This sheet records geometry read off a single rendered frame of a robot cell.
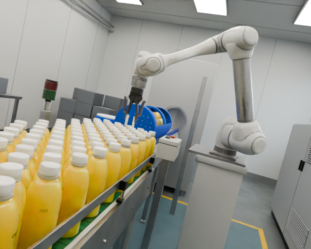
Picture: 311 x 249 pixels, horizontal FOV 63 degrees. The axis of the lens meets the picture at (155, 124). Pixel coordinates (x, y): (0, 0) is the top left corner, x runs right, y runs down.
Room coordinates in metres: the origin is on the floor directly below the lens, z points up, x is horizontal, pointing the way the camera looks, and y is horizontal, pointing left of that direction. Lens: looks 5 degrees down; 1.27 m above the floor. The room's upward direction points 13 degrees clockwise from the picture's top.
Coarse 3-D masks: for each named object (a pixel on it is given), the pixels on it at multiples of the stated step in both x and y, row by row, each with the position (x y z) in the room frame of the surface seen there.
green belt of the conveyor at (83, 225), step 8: (128, 184) 1.08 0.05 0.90; (120, 192) 0.97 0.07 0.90; (104, 208) 0.80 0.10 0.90; (96, 216) 0.74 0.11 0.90; (80, 224) 0.67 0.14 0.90; (88, 224) 0.68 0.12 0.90; (80, 232) 0.64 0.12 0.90; (64, 240) 0.59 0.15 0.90; (72, 240) 0.60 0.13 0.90; (56, 248) 0.55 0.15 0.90
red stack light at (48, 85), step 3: (45, 81) 1.30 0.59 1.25; (45, 84) 1.29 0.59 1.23; (48, 84) 1.29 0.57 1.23; (51, 84) 1.29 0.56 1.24; (54, 84) 1.30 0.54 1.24; (57, 84) 1.32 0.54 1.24; (45, 87) 1.29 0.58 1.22; (48, 87) 1.29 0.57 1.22; (51, 87) 1.29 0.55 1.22; (54, 87) 1.30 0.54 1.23; (54, 90) 1.31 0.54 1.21
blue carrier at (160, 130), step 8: (120, 112) 1.70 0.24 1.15; (144, 112) 1.67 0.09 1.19; (152, 112) 1.72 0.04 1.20; (160, 112) 2.07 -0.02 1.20; (168, 112) 2.52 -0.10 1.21; (120, 120) 1.70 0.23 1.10; (128, 120) 1.69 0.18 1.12; (144, 120) 1.67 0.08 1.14; (152, 120) 1.66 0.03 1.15; (168, 120) 2.51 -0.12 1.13; (136, 128) 1.68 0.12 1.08; (144, 128) 1.67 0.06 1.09; (152, 128) 1.66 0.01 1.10; (160, 128) 1.89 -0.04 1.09; (168, 128) 2.36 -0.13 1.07
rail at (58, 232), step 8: (136, 168) 1.08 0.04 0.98; (128, 176) 0.97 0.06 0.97; (104, 192) 0.73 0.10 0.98; (112, 192) 0.80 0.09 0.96; (96, 200) 0.68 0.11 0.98; (104, 200) 0.74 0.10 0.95; (80, 208) 0.60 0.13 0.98; (88, 208) 0.63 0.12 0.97; (72, 216) 0.55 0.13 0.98; (80, 216) 0.59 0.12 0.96; (64, 224) 0.52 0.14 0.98; (72, 224) 0.55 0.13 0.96; (48, 232) 0.47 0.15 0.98; (56, 232) 0.49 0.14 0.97; (64, 232) 0.52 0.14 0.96; (40, 240) 0.44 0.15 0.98; (48, 240) 0.46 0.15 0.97; (56, 240) 0.50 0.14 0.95; (32, 248) 0.42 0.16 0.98; (40, 248) 0.44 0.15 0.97
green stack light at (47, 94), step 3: (45, 90) 1.29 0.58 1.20; (48, 90) 1.29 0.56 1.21; (51, 90) 1.29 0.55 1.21; (42, 93) 1.30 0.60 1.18; (45, 93) 1.29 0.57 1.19; (48, 93) 1.29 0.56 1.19; (51, 93) 1.30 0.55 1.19; (54, 93) 1.31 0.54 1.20; (42, 96) 1.30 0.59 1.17; (45, 96) 1.29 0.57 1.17; (48, 96) 1.29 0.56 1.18; (51, 96) 1.30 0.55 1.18; (54, 96) 1.31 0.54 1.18; (48, 99) 1.29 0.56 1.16; (51, 99) 1.30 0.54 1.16; (54, 99) 1.32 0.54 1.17
